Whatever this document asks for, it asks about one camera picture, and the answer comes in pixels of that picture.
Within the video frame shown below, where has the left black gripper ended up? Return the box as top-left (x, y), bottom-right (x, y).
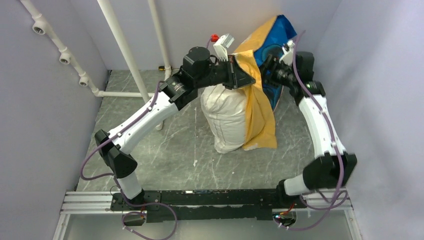
top-left (194, 54), bottom-right (255, 90)

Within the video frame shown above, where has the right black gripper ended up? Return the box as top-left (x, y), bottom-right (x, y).
top-left (249, 54), bottom-right (296, 90)

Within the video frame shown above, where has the white pillow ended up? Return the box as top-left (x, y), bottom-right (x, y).
top-left (200, 84), bottom-right (247, 154)

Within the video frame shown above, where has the yellow and blue pillowcase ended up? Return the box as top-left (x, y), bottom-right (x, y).
top-left (234, 14), bottom-right (297, 151)

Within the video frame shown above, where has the white pvc pipe rack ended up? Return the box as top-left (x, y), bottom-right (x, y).
top-left (19, 0), bottom-right (173, 131)

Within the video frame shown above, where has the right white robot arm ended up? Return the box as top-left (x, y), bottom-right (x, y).
top-left (259, 51), bottom-right (358, 208)

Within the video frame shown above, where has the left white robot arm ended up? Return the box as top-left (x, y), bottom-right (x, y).
top-left (94, 47), bottom-right (256, 210)

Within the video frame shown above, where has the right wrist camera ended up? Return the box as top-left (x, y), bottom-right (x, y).
top-left (279, 39), bottom-right (295, 66)

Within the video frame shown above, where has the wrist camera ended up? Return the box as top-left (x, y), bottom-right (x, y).
top-left (279, 39), bottom-right (295, 66)
top-left (210, 33), bottom-right (235, 62)

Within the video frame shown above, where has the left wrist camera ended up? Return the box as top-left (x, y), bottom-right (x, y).
top-left (210, 33), bottom-right (235, 62)

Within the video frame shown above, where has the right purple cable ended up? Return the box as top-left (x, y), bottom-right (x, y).
top-left (273, 30), bottom-right (349, 232)

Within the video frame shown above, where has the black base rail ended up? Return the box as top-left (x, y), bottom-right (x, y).
top-left (110, 188), bottom-right (306, 223)

